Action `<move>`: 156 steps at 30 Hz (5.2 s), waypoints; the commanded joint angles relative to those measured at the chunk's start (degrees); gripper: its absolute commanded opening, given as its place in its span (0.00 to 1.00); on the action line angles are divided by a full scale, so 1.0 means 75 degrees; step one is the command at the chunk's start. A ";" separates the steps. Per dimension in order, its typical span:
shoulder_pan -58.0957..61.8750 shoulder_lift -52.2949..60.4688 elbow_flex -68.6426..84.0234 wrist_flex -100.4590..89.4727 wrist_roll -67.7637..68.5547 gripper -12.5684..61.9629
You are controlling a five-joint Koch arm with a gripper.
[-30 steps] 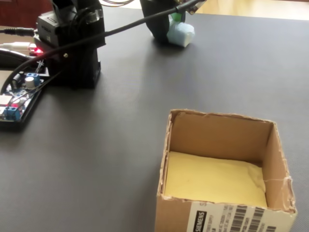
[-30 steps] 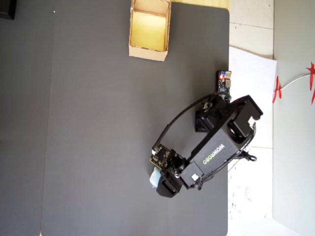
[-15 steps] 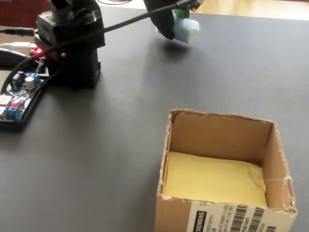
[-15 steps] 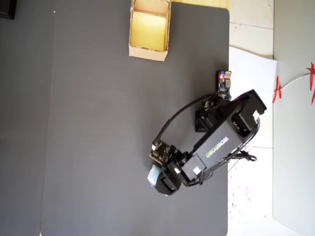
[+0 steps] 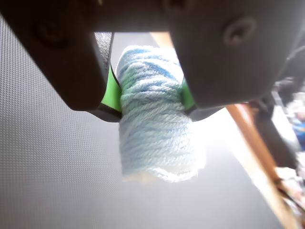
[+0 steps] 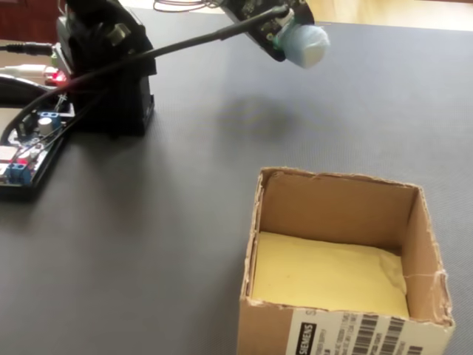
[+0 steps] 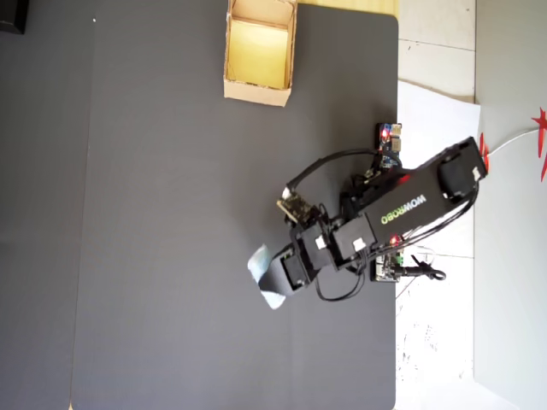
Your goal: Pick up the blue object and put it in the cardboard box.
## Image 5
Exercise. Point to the block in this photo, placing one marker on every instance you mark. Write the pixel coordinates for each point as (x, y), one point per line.
(155, 124)

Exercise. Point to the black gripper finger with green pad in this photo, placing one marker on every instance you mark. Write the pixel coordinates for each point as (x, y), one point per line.
(226, 66)
(59, 66)

